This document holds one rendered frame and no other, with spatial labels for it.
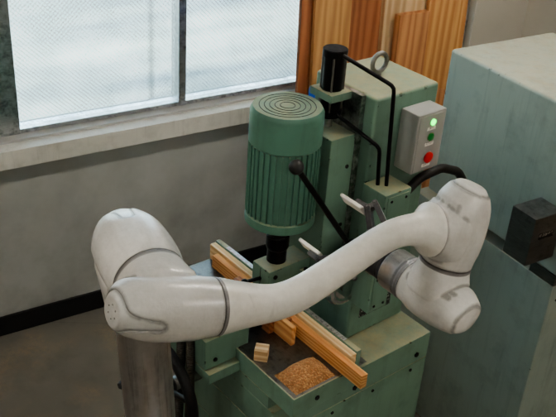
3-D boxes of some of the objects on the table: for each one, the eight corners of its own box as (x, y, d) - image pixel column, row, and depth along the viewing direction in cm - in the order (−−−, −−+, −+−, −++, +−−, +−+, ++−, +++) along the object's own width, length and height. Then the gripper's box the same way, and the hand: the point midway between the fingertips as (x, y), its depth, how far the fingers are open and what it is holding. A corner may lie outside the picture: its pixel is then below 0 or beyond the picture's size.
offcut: (269, 354, 217) (270, 344, 216) (266, 362, 214) (267, 352, 213) (255, 352, 217) (256, 342, 216) (253, 361, 215) (254, 350, 213)
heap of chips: (274, 375, 211) (274, 366, 209) (313, 356, 218) (313, 347, 216) (295, 395, 205) (297, 386, 204) (335, 375, 212) (336, 366, 211)
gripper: (356, 319, 177) (290, 269, 191) (435, 232, 181) (365, 189, 195) (343, 303, 172) (277, 251, 186) (425, 213, 176) (354, 169, 190)
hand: (325, 222), depth 190 cm, fingers open, 13 cm apart
